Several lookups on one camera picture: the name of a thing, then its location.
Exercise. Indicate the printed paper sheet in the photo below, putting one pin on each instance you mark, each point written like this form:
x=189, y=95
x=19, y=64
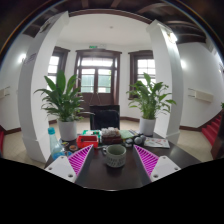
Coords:
x=156, y=142

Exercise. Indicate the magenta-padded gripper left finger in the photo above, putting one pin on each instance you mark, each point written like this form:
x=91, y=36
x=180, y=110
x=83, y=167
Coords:
x=61, y=166

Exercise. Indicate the dark wooden double door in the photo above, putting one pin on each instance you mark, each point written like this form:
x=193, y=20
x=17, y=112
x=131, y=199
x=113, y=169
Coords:
x=98, y=96

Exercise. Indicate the grey-green patterned ceramic mug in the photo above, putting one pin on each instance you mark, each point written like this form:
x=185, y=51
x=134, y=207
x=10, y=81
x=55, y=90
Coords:
x=116, y=156

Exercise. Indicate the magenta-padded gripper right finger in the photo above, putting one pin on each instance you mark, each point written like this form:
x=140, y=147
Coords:
x=163, y=166

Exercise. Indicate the green flat box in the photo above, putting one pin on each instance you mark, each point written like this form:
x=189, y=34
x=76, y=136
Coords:
x=90, y=132

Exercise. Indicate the red carpeted staircase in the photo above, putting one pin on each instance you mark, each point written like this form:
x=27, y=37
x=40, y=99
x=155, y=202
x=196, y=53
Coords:
x=1, y=141
x=211, y=130

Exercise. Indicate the clear blue-capped drink bottle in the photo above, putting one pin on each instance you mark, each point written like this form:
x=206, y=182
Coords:
x=55, y=147

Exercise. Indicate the leafy plant in white pot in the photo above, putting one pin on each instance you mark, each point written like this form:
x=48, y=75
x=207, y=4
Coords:
x=147, y=125
x=66, y=128

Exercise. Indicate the green cloth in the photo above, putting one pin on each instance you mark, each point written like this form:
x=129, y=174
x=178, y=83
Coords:
x=126, y=134

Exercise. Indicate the dark-framed window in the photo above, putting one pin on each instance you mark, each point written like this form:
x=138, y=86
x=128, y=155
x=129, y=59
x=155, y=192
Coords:
x=146, y=66
x=53, y=65

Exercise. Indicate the green exit sign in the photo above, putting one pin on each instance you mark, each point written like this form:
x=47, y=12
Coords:
x=96, y=47

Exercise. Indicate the white wall-mounted panel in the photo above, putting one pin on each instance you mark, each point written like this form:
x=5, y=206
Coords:
x=201, y=95
x=4, y=92

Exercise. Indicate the black chair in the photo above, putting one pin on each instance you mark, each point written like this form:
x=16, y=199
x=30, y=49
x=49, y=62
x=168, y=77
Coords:
x=105, y=118

